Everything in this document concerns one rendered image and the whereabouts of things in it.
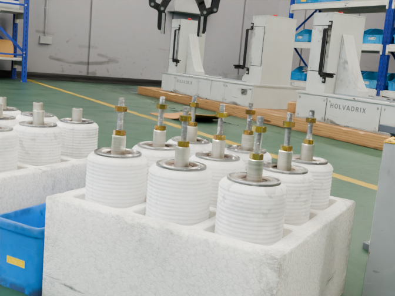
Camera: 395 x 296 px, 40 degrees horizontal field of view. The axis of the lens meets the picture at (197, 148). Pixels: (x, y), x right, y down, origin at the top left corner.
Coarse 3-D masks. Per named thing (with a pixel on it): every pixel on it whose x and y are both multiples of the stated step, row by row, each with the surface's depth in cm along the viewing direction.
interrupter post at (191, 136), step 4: (188, 128) 107; (192, 128) 106; (196, 128) 107; (188, 132) 107; (192, 132) 107; (196, 132) 107; (188, 136) 107; (192, 136) 107; (196, 136) 108; (188, 140) 107; (192, 140) 107
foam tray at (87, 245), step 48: (48, 240) 86; (96, 240) 81; (144, 240) 77; (192, 240) 73; (240, 240) 72; (288, 240) 74; (336, 240) 92; (48, 288) 87; (96, 288) 82; (144, 288) 78; (192, 288) 74; (240, 288) 70; (288, 288) 72; (336, 288) 98
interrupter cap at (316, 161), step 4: (296, 156) 99; (292, 160) 94; (296, 160) 94; (300, 160) 94; (316, 160) 97; (320, 160) 96; (324, 160) 97; (312, 164) 93; (316, 164) 93; (320, 164) 93; (324, 164) 94
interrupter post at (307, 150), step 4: (304, 144) 95; (308, 144) 95; (312, 144) 96; (304, 148) 95; (308, 148) 95; (312, 148) 95; (304, 152) 96; (308, 152) 95; (312, 152) 96; (300, 156) 96; (304, 156) 96; (308, 156) 95; (312, 156) 96; (304, 160) 96; (308, 160) 96; (312, 160) 96
